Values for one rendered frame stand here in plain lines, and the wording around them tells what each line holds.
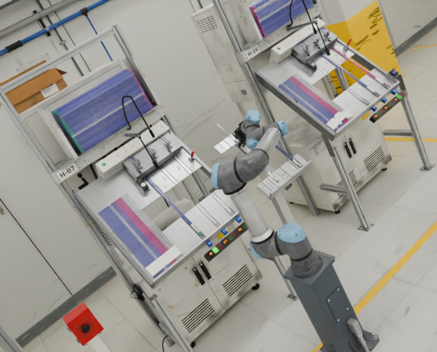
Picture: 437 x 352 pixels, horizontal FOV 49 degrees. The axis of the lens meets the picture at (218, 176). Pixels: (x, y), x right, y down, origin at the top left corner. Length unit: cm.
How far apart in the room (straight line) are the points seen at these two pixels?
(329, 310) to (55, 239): 269
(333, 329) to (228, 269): 94
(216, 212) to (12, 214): 208
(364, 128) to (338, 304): 170
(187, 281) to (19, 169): 189
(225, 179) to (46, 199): 249
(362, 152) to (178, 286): 172
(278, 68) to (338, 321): 176
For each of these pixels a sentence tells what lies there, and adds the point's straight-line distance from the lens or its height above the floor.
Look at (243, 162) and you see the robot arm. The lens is 200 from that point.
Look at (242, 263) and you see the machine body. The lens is 316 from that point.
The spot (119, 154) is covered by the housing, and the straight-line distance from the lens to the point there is 282.
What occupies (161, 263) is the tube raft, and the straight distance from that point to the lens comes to 255.
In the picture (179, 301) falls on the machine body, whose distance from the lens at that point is 299.
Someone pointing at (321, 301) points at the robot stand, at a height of 42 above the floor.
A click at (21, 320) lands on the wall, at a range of 452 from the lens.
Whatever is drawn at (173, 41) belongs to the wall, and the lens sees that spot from 468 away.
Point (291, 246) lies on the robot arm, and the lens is 219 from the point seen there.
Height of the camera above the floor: 188
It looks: 21 degrees down
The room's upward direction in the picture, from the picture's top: 28 degrees counter-clockwise
